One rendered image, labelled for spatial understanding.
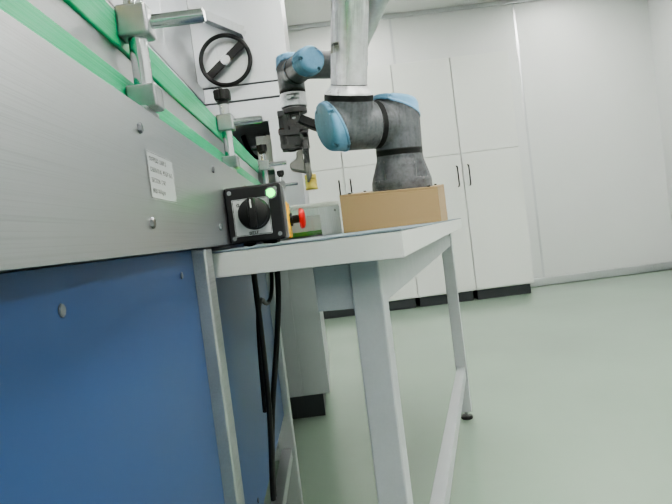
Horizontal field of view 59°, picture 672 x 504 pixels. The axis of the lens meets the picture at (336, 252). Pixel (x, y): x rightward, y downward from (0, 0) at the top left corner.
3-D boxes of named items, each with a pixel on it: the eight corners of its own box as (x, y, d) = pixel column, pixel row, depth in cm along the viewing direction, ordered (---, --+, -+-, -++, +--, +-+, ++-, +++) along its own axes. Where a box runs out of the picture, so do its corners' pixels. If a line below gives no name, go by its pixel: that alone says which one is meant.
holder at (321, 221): (250, 244, 177) (246, 218, 177) (340, 233, 178) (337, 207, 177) (242, 245, 160) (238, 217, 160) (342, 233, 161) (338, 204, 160)
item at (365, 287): (473, 416, 223) (451, 228, 221) (445, 799, 77) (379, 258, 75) (448, 417, 225) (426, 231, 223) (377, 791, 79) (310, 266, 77)
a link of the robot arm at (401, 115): (432, 145, 145) (428, 89, 144) (386, 148, 139) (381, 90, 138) (405, 150, 156) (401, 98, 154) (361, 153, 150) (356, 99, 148)
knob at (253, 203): (240, 231, 82) (236, 231, 79) (236, 199, 82) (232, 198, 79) (272, 227, 82) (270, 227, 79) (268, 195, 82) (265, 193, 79)
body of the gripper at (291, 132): (283, 155, 173) (278, 113, 173) (312, 151, 173) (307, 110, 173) (281, 151, 166) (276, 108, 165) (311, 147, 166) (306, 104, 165)
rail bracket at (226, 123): (226, 173, 99) (215, 93, 99) (269, 167, 99) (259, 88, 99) (221, 170, 95) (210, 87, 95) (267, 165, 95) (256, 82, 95)
